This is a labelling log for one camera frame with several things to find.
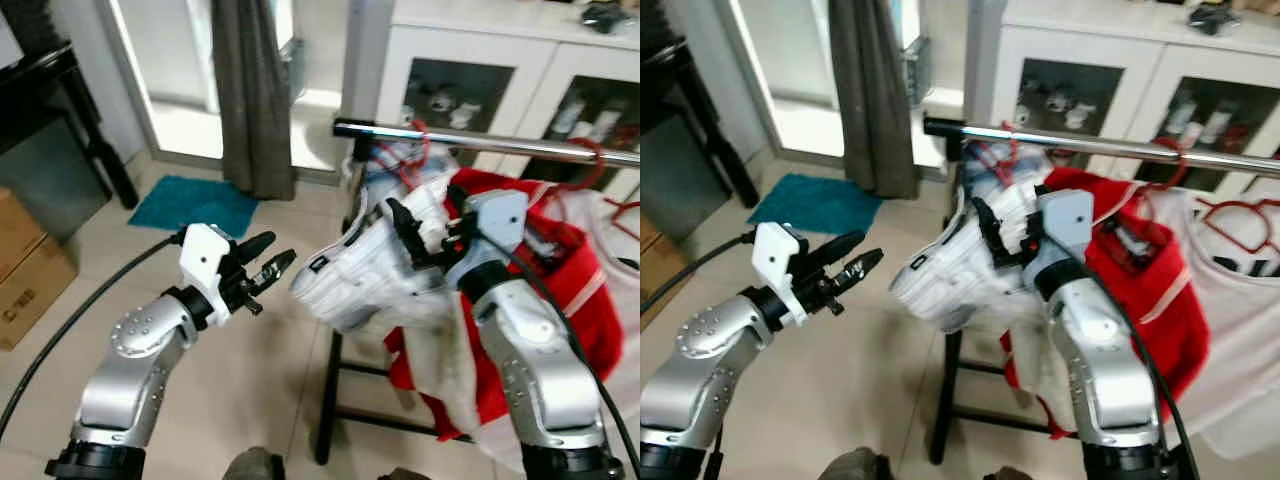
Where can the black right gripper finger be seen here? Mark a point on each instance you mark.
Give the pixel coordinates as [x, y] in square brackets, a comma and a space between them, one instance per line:
[405, 232]
[458, 205]
[1040, 200]
[992, 232]

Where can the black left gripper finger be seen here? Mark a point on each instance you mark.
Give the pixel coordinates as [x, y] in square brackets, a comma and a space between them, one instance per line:
[273, 270]
[838, 246]
[255, 246]
[860, 270]

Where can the white shirt with black tag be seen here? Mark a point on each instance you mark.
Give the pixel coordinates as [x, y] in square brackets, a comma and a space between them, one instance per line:
[960, 280]
[370, 270]

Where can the red polo shirt white trim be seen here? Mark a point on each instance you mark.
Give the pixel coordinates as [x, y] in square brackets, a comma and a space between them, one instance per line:
[1160, 290]
[580, 290]

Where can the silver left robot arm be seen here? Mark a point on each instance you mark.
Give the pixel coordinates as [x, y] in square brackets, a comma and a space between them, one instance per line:
[700, 390]
[130, 380]

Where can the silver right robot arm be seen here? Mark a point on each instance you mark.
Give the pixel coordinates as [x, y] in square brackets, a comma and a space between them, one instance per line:
[1105, 370]
[540, 370]

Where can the teal floor mat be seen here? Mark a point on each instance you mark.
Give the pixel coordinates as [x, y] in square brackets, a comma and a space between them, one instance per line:
[190, 205]
[810, 203]

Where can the blue denim garment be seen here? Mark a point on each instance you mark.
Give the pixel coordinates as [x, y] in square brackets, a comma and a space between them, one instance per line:
[385, 175]
[985, 175]

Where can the grey curtain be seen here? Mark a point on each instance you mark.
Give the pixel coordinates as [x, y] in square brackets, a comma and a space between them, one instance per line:
[870, 100]
[250, 100]

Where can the white glass-door cabinet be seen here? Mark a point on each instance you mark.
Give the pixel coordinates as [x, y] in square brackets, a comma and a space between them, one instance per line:
[470, 45]
[1080, 40]

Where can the printed brown cardboard box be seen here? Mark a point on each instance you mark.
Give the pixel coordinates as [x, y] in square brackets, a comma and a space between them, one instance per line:
[35, 300]
[650, 270]

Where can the grey left robot foot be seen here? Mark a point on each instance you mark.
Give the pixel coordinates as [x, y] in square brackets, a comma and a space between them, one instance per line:
[255, 465]
[855, 465]

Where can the grey robot foot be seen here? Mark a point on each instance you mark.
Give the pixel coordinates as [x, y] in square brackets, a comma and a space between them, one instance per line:
[405, 474]
[1007, 474]
[855, 465]
[255, 465]

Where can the grey right robot foot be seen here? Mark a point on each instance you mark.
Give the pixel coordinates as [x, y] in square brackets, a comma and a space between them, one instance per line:
[405, 474]
[1007, 474]

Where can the plain brown cardboard box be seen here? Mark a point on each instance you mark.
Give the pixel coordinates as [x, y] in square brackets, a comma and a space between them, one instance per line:
[18, 220]

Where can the black desk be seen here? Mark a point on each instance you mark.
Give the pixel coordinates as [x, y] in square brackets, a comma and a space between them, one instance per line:
[40, 90]
[665, 90]

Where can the small black device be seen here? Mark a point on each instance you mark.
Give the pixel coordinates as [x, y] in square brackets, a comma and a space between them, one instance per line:
[605, 15]
[1213, 20]

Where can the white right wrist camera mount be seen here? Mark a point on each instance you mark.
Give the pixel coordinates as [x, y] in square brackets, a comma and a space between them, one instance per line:
[1065, 220]
[497, 225]

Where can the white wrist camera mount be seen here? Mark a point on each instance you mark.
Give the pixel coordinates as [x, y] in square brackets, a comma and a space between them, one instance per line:
[775, 255]
[497, 225]
[205, 255]
[1065, 220]

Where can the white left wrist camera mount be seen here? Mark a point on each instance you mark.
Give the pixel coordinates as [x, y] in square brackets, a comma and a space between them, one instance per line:
[775, 255]
[205, 255]

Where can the silver metal clothes rail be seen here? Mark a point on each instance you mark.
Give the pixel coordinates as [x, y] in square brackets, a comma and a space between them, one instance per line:
[1080, 145]
[480, 142]

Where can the black metal rack frame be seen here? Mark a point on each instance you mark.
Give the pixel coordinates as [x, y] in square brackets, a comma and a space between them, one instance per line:
[328, 400]
[945, 400]

